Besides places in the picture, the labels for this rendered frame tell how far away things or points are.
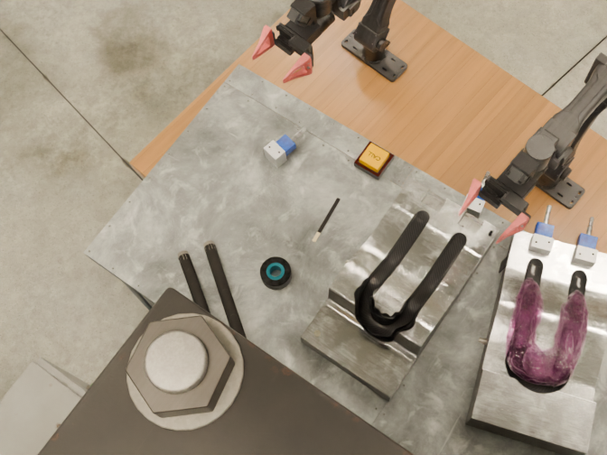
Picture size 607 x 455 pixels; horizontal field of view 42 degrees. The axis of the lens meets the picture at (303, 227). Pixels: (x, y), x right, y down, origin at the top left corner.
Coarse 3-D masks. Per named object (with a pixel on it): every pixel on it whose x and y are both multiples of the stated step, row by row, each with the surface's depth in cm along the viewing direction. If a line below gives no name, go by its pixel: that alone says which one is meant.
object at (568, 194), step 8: (520, 152) 215; (512, 160) 214; (544, 176) 206; (536, 184) 211; (544, 184) 209; (552, 184) 209; (560, 184) 211; (568, 184) 211; (576, 184) 210; (552, 192) 210; (560, 192) 210; (568, 192) 210; (576, 192) 210; (560, 200) 209; (568, 200) 209; (576, 200) 209; (568, 208) 209
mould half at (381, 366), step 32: (416, 192) 204; (384, 224) 202; (448, 224) 200; (352, 256) 196; (384, 256) 198; (416, 256) 198; (480, 256) 197; (352, 288) 191; (384, 288) 191; (448, 288) 195; (320, 320) 196; (352, 320) 195; (416, 320) 187; (320, 352) 196; (352, 352) 193; (384, 352) 192; (416, 352) 189; (384, 384) 190
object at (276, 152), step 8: (304, 128) 219; (296, 136) 218; (272, 144) 215; (280, 144) 216; (288, 144) 216; (272, 152) 214; (280, 152) 214; (288, 152) 217; (272, 160) 216; (280, 160) 216
